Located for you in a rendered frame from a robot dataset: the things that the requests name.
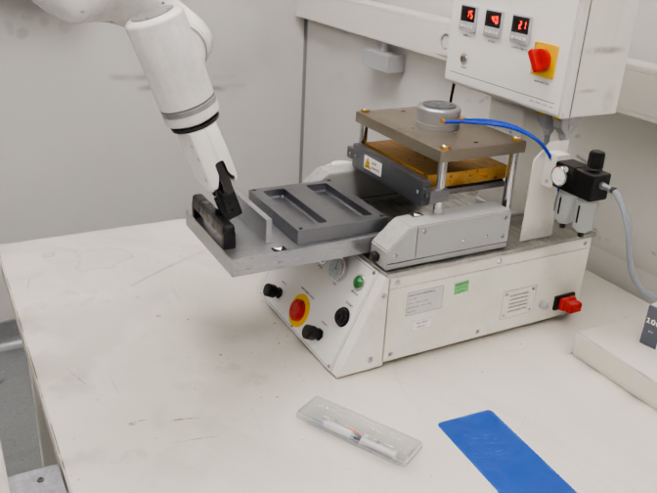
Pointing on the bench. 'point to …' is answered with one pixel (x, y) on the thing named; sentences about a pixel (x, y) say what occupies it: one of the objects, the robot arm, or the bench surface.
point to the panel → (322, 301)
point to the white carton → (650, 328)
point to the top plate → (445, 131)
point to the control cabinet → (540, 79)
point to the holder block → (317, 211)
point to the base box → (461, 303)
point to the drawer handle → (201, 207)
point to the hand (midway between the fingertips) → (228, 205)
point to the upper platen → (464, 181)
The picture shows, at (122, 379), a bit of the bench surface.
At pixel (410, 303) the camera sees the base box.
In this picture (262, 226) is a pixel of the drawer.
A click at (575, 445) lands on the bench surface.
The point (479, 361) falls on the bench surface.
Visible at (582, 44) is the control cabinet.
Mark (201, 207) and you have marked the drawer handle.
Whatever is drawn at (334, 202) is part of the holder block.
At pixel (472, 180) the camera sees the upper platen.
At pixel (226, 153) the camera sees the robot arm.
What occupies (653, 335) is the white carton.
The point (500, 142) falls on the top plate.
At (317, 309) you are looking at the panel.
